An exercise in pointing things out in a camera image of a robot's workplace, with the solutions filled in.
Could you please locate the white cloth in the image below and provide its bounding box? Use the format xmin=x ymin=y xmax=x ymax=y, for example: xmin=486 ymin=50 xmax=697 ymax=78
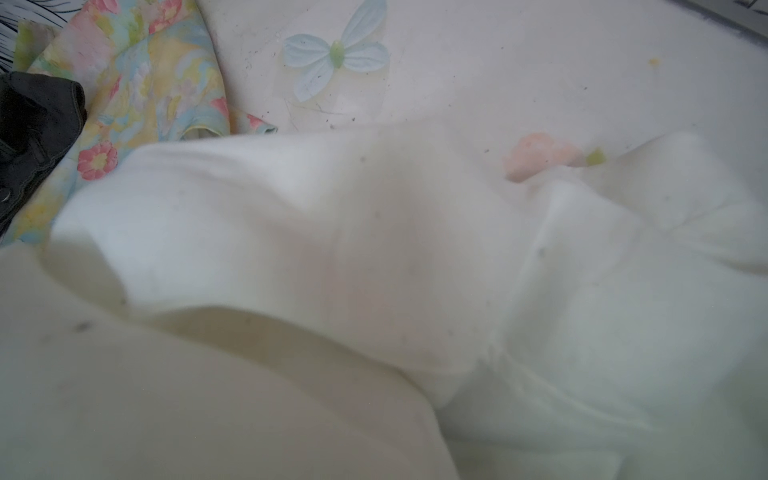
xmin=1 ymin=125 xmax=767 ymax=479

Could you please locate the pastel floral cloth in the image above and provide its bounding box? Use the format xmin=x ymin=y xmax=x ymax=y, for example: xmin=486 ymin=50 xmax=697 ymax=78
xmin=1 ymin=1 xmax=274 ymax=245

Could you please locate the black cloth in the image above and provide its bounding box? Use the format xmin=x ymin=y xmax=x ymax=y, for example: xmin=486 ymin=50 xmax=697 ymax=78
xmin=1 ymin=71 xmax=87 ymax=232

